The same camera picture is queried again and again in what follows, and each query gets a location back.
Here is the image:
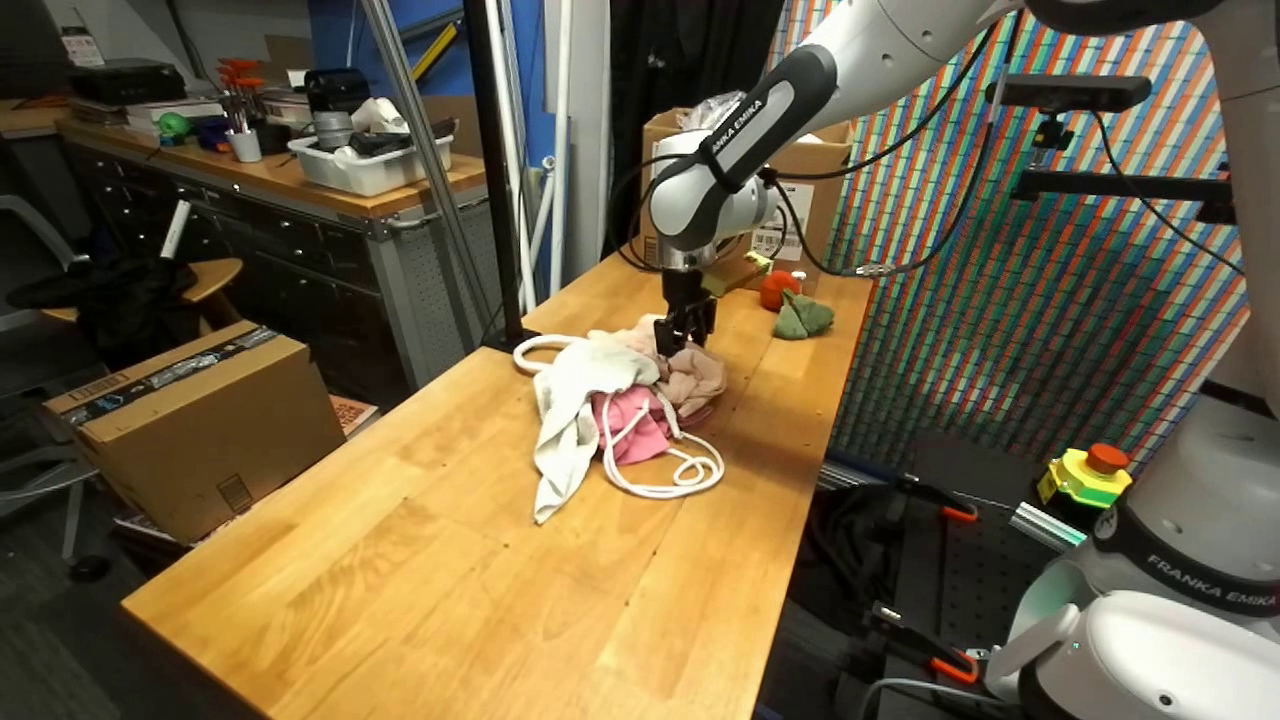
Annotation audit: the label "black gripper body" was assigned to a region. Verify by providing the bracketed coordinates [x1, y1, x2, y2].
[656, 262, 724, 323]

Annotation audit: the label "red plush ball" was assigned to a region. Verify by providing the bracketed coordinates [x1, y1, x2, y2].
[757, 268, 810, 317]

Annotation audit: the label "magenta pink cloth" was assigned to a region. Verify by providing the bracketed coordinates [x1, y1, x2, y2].
[592, 384, 677, 469]

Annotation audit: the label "olive green felt cloth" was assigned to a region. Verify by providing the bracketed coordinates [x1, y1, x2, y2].
[772, 293, 840, 342]

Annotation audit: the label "white towel cloth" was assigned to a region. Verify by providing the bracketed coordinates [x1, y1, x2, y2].
[528, 323, 674, 526]

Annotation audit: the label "thin white cord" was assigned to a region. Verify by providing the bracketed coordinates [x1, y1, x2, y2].
[595, 393, 733, 502]

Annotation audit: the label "thick white rope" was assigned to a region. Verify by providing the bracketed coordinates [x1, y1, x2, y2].
[511, 333, 576, 376]

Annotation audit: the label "white tube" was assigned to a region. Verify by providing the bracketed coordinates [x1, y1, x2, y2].
[482, 0, 541, 317]
[541, 0, 576, 300]

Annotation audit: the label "black upright pole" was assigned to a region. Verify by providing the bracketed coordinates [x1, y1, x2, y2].
[462, 0, 528, 352]

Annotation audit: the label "silver slanted tripod pole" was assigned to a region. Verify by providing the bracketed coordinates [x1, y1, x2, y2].
[362, 0, 502, 342]

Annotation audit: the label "white plastic bin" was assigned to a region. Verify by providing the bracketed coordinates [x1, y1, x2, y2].
[286, 127, 456, 198]

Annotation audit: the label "multicoloured patterned backdrop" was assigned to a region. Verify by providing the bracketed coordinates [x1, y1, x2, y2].
[764, 0, 1264, 470]

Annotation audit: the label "silver aluminium extrusion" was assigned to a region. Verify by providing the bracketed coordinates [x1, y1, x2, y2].
[1010, 494, 1096, 553]

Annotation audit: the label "wooden workbench dark cabinets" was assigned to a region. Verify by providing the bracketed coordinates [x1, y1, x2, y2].
[57, 117, 494, 395]

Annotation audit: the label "yellow red emergency stop button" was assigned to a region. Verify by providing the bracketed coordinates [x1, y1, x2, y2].
[1035, 441, 1138, 516]

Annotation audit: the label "blue board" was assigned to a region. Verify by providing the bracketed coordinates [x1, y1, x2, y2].
[310, 0, 551, 171]

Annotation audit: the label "wooden stool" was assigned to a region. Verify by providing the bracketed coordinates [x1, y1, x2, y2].
[37, 253, 249, 333]

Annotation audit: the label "white cup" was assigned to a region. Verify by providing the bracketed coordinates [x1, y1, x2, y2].
[222, 119, 265, 168]

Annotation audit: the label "cardboard box with black tape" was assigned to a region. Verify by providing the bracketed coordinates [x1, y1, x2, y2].
[42, 317, 348, 547]

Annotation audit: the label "small orange object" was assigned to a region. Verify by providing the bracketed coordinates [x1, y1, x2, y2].
[216, 50, 271, 97]

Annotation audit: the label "black bag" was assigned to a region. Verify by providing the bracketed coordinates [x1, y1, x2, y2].
[9, 253, 205, 371]

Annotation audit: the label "black case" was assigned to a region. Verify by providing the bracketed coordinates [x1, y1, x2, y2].
[66, 61, 192, 109]

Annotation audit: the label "grey office chair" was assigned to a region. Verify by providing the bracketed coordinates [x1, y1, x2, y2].
[0, 187, 87, 570]

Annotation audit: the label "orange clamp handle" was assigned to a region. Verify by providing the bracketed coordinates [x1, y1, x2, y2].
[933, 493, 987, 526]
[927, 646, 987, 692]

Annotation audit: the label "black stereo camera bar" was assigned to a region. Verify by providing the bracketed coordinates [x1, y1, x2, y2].
[984, 73, 1155, 117]

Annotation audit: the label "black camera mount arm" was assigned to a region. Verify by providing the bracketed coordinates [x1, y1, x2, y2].
[1012, 111, 1237, 228]

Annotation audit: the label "short white handle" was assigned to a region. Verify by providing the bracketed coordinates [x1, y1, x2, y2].
[155, 197, 198, 262]

